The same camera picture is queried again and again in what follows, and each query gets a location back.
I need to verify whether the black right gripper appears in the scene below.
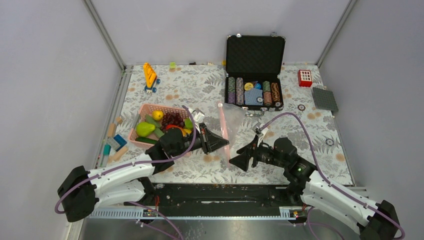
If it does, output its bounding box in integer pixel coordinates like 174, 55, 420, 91
229, 134, 288, 172

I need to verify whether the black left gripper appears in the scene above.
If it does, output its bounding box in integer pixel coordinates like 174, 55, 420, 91
171, 123, 229, 158

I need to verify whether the red orange mango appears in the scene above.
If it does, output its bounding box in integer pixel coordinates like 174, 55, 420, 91
165, 124, 188, 137

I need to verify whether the clear zip top bag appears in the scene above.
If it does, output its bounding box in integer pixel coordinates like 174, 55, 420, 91
217, 102, 248, 163

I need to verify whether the dark red grape bunch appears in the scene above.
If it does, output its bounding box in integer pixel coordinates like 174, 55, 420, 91
160, 112, 185, 131

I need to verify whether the yellow lemon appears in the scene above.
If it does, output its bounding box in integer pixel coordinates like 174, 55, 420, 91
151, 110, 164, 122

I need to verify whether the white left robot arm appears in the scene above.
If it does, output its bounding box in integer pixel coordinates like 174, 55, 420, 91
55, 123, 229, 223

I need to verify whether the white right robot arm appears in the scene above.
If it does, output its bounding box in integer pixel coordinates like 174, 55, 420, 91
229, 137, 400, 240

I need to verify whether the green cucumber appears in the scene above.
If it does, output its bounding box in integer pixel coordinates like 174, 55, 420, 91
145, 114, 164, 138

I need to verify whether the green pear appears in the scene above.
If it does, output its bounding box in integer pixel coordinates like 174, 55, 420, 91
135, 121, 156, 137

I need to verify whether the black poker chip case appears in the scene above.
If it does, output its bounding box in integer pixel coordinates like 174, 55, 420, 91
224, 33, 286, 113

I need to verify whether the pink plastic basket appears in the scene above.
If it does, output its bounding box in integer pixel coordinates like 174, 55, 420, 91
127, 103, 196, 148

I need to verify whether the floral table mat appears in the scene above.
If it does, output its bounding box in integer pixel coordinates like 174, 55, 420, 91
116, 65, 355, 186

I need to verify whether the loose poker chip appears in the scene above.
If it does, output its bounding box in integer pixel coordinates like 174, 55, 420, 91
325, 138, 335, 146
297, 104, 306, 111

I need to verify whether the yellow toy cart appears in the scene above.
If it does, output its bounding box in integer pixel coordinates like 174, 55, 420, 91
143, 62, 161, 93

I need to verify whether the wooden block pile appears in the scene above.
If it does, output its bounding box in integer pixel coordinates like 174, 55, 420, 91
101, 116, 128, 162

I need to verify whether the grey building baseplate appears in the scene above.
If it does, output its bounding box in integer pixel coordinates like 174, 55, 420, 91
312, 87, 339, 113

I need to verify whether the red grid toy block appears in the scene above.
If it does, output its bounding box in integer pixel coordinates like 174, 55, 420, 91
297, 69, 313, 88

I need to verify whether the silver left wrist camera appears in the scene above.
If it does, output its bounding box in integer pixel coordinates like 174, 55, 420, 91
191, 108, 205, 124

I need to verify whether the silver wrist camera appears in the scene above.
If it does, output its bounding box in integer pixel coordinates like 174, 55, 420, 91
191, 108, 205, 124
252, 122, 269, 139

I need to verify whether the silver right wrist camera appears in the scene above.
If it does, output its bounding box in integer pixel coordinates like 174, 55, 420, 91
252, 122, 269, 139

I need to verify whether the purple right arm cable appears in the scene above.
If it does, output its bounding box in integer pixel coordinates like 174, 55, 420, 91
259, 111, 406, 240

